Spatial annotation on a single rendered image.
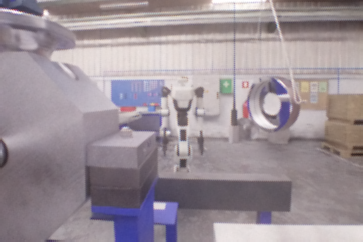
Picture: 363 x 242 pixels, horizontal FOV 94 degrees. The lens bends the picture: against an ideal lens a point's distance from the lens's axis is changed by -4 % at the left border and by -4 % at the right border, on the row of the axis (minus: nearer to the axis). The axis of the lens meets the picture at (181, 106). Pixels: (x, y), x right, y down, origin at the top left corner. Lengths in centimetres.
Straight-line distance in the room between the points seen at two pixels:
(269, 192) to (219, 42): 537
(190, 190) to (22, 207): 57
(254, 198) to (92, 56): 649
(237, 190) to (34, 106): 77
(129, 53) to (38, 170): 589
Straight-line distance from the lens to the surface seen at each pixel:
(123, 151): 43
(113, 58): 651
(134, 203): 47
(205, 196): 87
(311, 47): 679
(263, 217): 97
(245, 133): 146
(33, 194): 58
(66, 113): 47
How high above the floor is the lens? 121
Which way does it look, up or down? 2 degrees down
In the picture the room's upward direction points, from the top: straight up
